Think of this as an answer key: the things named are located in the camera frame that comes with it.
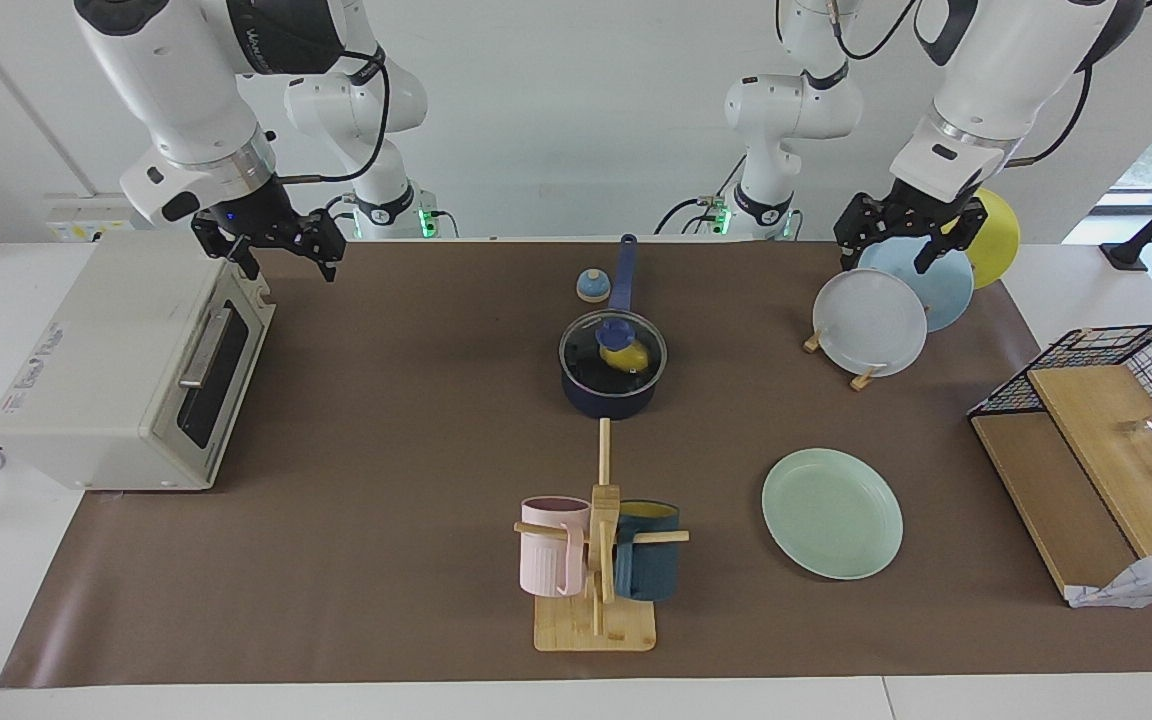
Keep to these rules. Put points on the glass lid blue knob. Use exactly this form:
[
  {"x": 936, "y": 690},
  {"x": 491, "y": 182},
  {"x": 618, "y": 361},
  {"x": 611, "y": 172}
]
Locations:
[{"x": 581, "y": 365}]

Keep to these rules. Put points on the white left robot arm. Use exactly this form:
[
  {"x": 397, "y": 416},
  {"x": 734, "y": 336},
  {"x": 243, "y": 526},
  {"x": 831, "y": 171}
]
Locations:
[{"x": 996, "y": 60}]

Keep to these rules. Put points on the grey plate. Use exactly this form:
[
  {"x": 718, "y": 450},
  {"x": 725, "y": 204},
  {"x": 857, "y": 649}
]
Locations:
[{"x": 871, "y": 325}]

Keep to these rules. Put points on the mint green plate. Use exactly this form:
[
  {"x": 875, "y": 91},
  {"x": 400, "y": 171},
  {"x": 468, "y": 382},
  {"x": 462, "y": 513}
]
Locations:
[{"x": 831, "y": 515}]

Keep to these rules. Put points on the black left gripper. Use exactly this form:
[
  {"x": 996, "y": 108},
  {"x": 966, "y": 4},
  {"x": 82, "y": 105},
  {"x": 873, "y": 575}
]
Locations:
[{"x": 916, "y": 208}]

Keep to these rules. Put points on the wooden plate rack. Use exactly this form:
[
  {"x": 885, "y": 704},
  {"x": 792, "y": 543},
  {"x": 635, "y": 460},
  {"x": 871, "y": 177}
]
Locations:
[{"x": 863, "y": 379}]

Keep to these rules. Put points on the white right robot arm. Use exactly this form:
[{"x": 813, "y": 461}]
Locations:
[{"x": 176, "y": 80}]

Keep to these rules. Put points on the brown wooden base board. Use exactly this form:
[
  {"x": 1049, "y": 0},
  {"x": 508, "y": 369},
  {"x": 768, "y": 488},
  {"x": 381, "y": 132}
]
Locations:
[{"x": 1046, "y": 500}]

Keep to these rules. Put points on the yellow plate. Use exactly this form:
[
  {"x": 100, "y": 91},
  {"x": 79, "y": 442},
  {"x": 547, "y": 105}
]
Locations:
[{"x": 1001, "y": 240}]

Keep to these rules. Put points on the dark blue saucepan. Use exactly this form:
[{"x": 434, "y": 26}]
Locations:
[{"x": 611, "y": 405}]

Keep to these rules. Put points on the white power strip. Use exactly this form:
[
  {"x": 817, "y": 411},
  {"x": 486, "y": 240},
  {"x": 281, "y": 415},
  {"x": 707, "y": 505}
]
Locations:
[{"x": 76, "y": 225}]

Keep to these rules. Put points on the dark teal mug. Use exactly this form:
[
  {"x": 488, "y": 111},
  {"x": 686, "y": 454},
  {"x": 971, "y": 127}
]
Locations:
[{"x": 648, "y": 570}]

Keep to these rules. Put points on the yellow potato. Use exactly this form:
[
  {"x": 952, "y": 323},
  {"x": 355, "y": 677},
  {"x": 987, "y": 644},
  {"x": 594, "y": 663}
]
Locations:
[{"x": 631, "y": 358}]

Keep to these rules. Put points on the wooden mug tree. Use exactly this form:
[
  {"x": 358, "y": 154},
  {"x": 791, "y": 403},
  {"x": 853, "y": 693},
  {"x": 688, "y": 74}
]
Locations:
[{"x": 596, "y": 625}]

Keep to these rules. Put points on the light blue plate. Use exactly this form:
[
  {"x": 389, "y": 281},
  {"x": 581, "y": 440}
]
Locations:
[{"x": 946, "y": 290}]

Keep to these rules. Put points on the small blue wooden bell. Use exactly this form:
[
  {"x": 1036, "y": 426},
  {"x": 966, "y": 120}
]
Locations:
[{"x": 593, "y": 288}]

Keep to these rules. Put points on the cream toaster oven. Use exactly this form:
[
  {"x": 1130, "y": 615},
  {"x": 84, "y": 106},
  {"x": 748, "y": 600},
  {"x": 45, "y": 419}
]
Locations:
[{"x": 106, "y": 360}]

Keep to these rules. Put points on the brown table mat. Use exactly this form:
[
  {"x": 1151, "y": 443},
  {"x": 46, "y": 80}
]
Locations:
[{"x": 416, "y": 560}]

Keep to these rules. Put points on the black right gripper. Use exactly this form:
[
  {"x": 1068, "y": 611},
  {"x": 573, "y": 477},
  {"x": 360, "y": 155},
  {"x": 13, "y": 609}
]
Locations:
[{"x": 261, "y": 215}]

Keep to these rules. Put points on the light wooden shelf board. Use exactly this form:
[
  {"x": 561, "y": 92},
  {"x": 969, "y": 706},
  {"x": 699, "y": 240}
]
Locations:
[{"x": 1116, "y": 450}]

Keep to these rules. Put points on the pink ribbed mug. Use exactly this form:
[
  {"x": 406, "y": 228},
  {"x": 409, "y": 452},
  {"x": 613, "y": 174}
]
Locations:
[{"x": 546, "y": 560}]

